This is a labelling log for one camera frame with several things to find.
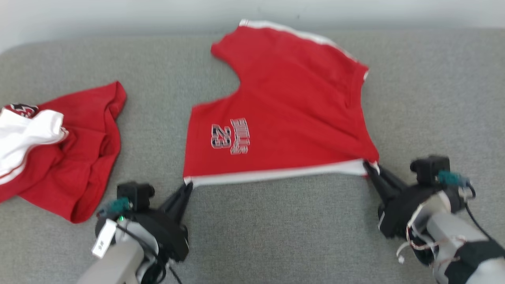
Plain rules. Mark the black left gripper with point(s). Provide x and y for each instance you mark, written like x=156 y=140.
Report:
x=169 y=236

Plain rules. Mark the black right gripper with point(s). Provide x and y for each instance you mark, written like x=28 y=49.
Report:
x=398 y=213

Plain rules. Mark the red shorts with white stripes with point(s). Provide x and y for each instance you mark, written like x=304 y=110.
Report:
x=296 y=110

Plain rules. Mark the red and white jersey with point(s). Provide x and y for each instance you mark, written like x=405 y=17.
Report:
x=71 y=157

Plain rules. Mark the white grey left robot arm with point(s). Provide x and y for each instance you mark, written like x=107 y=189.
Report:
x=118 y=264

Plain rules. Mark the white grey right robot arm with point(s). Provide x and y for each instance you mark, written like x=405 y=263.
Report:
x=453 y=236

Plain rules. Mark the white paper tag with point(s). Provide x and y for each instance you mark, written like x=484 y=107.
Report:
x=104 y=238

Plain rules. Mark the grey fabric sofa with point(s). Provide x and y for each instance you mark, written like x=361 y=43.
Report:
x=276 y=236

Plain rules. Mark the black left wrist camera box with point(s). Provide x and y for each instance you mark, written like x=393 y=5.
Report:
x=136 y=195

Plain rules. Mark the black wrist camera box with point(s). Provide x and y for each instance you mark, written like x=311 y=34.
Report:
x=136 y=195
x=430 y=169

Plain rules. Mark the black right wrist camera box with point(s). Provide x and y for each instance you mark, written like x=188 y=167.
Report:
x=430 y=169

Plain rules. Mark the teal left camera connector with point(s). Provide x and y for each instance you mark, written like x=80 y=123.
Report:
x=116 y=206

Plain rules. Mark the teal camera connector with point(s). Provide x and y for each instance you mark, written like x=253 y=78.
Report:
x=116 y=206
x=451 y=178

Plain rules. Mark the teal right camera connector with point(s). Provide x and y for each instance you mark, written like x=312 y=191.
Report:
x=451 y=178

